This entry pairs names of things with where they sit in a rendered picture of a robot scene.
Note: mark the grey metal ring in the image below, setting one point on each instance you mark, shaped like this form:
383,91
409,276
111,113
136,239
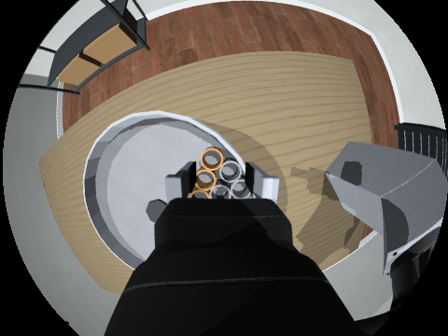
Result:
221,183
242,194
235,176

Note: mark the bronze bushing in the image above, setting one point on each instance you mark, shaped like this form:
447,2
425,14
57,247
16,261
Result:
211,167
196,190
206,186

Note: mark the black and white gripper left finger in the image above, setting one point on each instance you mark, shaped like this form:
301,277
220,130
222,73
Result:
182,183

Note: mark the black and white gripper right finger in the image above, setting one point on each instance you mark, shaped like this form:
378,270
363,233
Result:
260,183

